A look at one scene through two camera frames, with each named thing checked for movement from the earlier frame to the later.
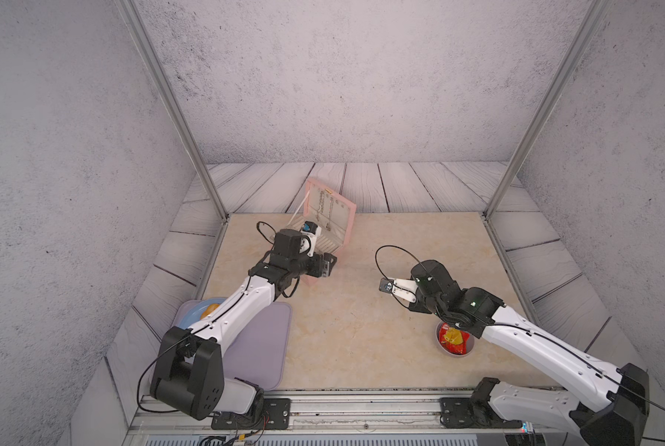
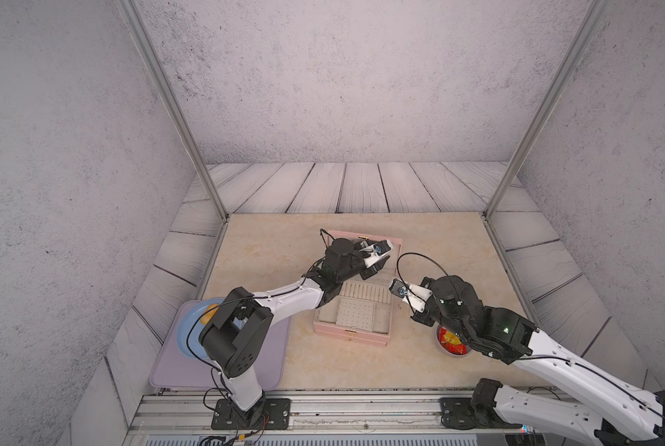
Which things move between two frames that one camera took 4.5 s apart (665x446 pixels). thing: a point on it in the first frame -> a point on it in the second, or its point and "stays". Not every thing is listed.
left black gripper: x=325 y=266 -> x=371 y=270
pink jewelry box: x=325 y=223 -> x=359 y=310
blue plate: x=190 y=311 stays
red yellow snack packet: x=452 y=339 stays
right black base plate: x=463 y=413 stays
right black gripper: x=415 y=307 -> x=421 y=318
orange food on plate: x=209 y=309 stays
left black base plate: x=275 y=415 stays
